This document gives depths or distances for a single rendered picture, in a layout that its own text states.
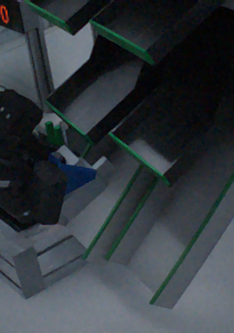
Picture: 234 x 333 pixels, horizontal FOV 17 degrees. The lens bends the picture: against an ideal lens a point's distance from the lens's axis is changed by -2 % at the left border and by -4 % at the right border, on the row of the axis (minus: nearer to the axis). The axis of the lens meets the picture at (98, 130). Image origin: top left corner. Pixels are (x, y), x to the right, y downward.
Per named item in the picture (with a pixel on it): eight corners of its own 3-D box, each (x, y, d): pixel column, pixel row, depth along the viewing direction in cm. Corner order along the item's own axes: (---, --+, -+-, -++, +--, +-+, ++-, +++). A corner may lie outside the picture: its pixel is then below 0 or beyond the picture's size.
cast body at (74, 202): (70, 222, 95) (37, 187, 91) (55, 205, 98) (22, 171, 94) (122, 175, 95) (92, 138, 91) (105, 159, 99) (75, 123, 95)
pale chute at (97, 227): (105, 267, 114) (82, 259, 111) (66, 226, 125) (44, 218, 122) (206, 102, 111) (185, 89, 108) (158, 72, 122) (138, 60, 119)
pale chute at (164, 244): (172, 310, 103) (150, 304, 101) (126, 265, 114) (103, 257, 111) (282, 135, 100) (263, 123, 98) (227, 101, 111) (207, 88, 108)
